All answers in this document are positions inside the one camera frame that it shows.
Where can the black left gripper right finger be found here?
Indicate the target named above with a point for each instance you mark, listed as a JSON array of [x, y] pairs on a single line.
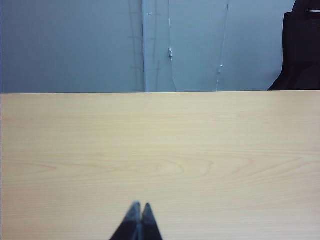
[[150, 225]]

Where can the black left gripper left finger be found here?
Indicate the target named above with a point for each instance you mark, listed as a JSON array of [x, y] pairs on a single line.
[[131, 222]]

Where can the black office chair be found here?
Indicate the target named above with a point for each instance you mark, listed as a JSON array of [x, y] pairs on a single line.
[[300, 50]]

